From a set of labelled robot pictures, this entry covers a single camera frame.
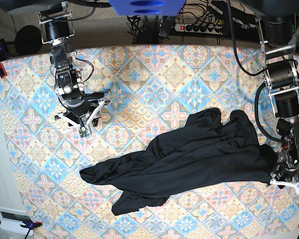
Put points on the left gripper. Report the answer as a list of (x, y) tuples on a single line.
[(281, 172)]

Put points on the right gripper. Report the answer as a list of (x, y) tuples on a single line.
[(84, 115)]

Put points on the black t-shirt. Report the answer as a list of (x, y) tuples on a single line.
[(202, 153)]

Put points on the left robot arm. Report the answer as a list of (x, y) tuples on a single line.
[(276, 24)]

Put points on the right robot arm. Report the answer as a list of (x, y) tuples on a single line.
[(55, 17)]

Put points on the black round stool seat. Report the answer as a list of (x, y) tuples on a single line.
[(28, 40)]

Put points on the blue clamp top left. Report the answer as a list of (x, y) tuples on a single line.
[(3, 46)]

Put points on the blue clamp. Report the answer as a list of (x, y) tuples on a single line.
[(27, 225), (3, 46)]

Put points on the blue clamp bottom left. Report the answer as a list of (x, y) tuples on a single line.
[(27, 225)]

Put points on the white box with dark window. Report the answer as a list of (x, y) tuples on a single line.
[(10, 220)]

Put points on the white power strip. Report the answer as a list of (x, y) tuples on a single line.
[(198, 28)]

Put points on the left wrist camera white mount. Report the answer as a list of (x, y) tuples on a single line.
[(294, 185)]

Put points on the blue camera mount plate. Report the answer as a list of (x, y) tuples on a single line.
[(147, 7)]

